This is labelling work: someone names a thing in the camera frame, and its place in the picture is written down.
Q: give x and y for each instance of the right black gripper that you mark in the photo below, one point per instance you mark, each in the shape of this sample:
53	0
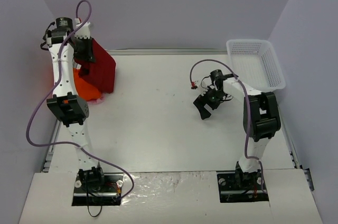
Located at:
205	100

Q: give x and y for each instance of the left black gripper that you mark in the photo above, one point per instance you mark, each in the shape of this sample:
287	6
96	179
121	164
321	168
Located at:
84	50

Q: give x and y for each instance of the dark red t-shirt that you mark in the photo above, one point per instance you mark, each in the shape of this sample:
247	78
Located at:
97	68

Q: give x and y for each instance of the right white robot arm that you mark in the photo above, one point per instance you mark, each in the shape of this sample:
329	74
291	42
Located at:
261	118

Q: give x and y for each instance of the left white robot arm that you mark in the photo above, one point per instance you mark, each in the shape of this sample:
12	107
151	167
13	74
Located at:
68	107

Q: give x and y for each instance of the folded orange t-shirt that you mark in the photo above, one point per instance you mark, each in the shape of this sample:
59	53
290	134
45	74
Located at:
85	90

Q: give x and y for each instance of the folded light pink t-shirt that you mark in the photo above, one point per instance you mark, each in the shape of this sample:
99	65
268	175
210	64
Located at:
99	100

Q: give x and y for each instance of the white plastic basket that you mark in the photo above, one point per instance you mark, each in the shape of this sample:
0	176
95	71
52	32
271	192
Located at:
256	64

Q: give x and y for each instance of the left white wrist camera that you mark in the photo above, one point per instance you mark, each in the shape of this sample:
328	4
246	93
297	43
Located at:
84	32

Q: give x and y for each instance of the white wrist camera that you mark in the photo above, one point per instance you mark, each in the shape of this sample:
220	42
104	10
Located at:
84	32
200	87

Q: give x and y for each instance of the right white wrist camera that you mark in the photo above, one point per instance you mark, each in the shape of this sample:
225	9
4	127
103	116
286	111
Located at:
200	87

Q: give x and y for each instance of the aluminium table frame rail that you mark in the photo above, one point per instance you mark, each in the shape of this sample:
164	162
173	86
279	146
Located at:
154	51

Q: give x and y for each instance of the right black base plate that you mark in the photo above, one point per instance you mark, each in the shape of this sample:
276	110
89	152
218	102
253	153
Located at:
231	190

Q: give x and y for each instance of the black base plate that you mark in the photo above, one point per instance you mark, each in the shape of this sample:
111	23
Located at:
231	190
98	194

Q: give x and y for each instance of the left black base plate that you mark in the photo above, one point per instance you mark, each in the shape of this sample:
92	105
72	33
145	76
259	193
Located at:
98	194

